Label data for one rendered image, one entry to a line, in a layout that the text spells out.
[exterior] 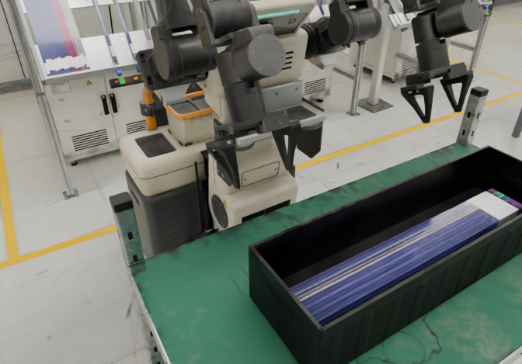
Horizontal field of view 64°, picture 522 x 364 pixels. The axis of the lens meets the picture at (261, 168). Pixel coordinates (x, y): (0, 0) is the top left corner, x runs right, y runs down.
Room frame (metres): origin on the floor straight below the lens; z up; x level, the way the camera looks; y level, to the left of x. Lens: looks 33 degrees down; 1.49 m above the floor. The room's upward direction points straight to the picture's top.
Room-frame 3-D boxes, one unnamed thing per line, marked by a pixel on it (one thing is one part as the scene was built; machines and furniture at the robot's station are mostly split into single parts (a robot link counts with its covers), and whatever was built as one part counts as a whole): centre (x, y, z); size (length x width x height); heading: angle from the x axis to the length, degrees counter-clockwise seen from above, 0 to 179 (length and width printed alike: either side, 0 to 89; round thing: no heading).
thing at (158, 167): (1.27, 0.18, 0.59); 0.55 x 0.34 x 0.83; 122
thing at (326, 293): (0.53, -0.27, 0.98); 0.51 x 0.07 x 0.03; 121
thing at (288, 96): (0.95, -0.02, 0.99); 0.28 x 0.16 x 0.22; 122
